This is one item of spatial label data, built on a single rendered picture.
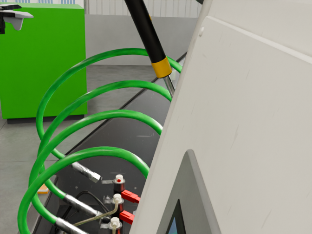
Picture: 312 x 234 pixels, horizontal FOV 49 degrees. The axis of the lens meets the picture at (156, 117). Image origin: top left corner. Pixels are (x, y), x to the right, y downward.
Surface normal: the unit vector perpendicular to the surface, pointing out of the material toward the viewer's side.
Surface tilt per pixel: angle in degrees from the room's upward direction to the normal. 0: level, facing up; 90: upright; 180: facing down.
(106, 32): 90
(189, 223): 76
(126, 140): 90
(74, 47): 90
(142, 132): 90
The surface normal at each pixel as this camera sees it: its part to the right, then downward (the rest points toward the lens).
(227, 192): -0.96, -0.25
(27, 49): 0.28, 0.35
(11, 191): 0.04, -0.93
